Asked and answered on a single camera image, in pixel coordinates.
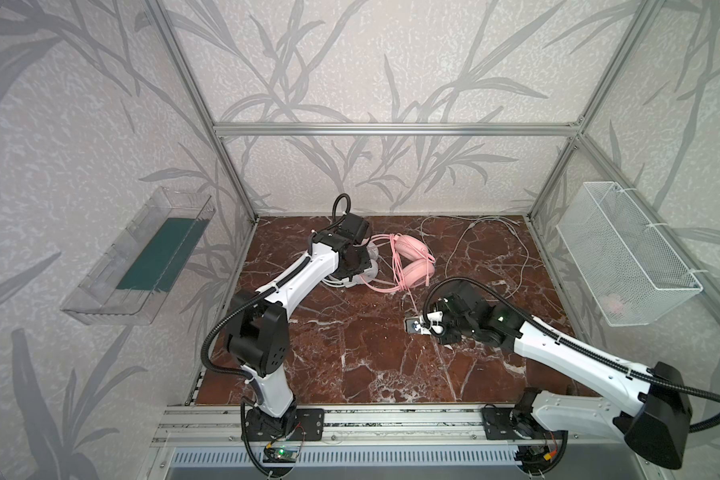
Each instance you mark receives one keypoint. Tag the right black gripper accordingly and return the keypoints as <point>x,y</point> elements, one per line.
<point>448,324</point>

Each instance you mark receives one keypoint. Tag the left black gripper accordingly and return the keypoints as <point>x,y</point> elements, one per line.
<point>363,264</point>

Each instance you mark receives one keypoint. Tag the white headphones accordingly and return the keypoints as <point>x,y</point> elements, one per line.
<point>358,264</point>

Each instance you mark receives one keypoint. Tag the pink headphones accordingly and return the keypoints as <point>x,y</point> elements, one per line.
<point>412,264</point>

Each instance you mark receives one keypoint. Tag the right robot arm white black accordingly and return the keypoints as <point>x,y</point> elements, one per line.
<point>649,408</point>

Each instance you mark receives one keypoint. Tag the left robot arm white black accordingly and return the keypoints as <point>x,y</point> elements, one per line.
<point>253,340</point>

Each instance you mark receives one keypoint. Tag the pink item in basket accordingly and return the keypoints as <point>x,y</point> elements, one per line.
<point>612,304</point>

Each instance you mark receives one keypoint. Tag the right wiring connector board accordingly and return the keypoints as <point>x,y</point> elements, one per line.
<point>537,460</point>

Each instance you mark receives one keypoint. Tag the green circuit board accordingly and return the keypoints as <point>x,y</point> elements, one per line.
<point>281,454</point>

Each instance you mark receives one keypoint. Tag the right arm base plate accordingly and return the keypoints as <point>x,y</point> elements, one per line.
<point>505,423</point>

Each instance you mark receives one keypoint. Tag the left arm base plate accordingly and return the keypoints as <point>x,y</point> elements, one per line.
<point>296,424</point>

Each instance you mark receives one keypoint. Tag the white wire mesh basket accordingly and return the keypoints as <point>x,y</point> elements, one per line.
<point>618,249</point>

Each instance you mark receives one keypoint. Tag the aluminium front rail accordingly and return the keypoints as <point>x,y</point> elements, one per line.
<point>346,425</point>

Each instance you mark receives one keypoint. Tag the clear plastic wall bin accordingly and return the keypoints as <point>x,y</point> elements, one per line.
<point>129,284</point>

